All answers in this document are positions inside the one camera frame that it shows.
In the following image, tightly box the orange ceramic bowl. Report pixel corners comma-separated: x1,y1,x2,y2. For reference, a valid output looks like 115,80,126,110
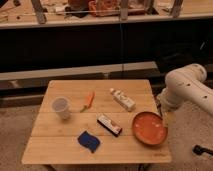
132,111,168,146

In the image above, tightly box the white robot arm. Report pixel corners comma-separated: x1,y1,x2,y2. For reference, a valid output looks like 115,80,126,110
157,63,213,127

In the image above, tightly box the orange toy carrot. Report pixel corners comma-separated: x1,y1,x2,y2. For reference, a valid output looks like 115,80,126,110
80,91,95,112

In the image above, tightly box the white bottle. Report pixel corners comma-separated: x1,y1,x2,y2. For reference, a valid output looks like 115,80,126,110
110,88,135,112

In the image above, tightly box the black and white box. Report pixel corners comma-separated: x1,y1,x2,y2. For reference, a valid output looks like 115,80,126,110
97,114,122,137

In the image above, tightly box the wooden folding table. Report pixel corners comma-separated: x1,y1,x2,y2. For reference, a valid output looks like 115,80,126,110
22,80,171,165

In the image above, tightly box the translucent plastic cup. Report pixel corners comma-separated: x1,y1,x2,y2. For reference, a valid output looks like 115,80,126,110
51,97,70,120

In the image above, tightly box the blue sponge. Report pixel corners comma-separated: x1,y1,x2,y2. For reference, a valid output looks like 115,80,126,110
78,131,100,153

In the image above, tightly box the black object on floor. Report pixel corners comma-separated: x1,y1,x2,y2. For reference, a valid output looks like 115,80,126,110
193,145,213,156

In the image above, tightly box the wooden workbench in background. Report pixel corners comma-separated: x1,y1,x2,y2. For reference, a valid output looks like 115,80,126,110
0,0,213,29

